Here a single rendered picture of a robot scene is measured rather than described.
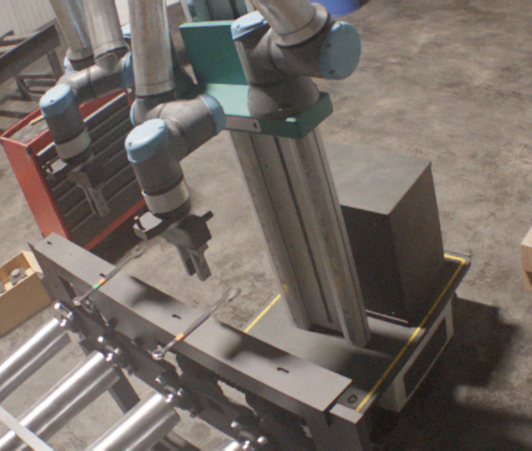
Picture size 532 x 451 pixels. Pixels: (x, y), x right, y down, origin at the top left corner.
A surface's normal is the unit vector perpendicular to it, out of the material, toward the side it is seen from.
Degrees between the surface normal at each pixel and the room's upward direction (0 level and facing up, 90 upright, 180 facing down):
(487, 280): 0
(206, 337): 0
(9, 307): 90
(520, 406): 0
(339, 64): 94
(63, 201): 90
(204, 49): 90
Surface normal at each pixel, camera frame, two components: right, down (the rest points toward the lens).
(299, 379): -0.26, -0.79
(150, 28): 0.22, 0.40
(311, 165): -0.59, 0.59
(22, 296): 0.56, 0.35
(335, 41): 0.74, 0.29
